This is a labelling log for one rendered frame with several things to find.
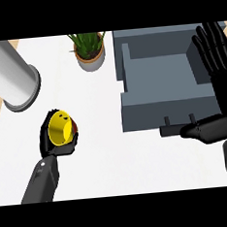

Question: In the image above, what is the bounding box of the grey cabinet body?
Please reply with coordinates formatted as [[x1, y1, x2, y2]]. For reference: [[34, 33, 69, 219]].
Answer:
[[112, 19, 227, 82]]

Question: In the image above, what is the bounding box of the yellow cup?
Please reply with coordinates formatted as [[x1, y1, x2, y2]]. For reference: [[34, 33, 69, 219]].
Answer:
[[46, 108, 81, 147]]

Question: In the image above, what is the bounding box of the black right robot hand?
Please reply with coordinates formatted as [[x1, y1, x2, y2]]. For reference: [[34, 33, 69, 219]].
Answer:
[[170, 19, 227, 147]]

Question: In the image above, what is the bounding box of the white cylinder with grey rim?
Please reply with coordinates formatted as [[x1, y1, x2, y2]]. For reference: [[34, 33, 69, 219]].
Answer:
[[0, 37, 44, 114]]

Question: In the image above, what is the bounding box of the grey open drawer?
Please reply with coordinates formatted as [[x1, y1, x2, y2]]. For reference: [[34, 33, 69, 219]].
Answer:
[[114, 35, 223, 134]]

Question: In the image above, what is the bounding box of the green potted plant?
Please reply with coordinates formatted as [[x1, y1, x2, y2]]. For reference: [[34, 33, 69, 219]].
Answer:
[[67, 30, 110, 75]]

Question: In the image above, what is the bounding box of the dark drawer handle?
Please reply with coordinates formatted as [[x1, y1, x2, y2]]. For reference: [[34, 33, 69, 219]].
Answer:
[[157, 113, 199, 139]]

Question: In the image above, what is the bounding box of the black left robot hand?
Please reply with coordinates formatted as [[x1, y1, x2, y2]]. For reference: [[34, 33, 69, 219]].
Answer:
[[35, 106, 81, 160]]

